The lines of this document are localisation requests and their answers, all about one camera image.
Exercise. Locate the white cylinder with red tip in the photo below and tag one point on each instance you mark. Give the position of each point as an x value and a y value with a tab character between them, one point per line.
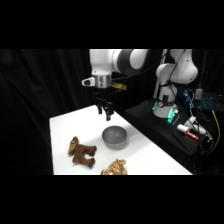
186	131

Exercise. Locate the grey metal bowl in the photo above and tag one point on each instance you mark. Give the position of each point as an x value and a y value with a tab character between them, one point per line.
115	136

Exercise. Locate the green light control box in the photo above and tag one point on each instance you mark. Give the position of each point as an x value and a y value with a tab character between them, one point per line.
173	116

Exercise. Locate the striped plush tiger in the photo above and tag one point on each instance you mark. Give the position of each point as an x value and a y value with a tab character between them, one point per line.
115	168

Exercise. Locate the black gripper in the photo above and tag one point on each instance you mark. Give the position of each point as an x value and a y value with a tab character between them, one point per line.
102	96

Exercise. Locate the laptop with blue lit keyboard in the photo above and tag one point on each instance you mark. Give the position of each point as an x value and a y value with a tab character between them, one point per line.
210	101

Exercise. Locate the black robot stand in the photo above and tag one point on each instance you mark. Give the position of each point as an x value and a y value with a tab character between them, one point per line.
150	123

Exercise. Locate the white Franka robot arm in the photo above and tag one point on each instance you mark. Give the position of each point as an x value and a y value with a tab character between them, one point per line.
100	63

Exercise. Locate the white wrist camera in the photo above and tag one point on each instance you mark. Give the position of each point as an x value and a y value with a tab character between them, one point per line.
88	81

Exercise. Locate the black curtain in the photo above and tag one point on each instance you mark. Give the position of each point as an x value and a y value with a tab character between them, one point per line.
33	93

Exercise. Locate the brown plush deer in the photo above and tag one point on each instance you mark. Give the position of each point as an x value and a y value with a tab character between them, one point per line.
82	152

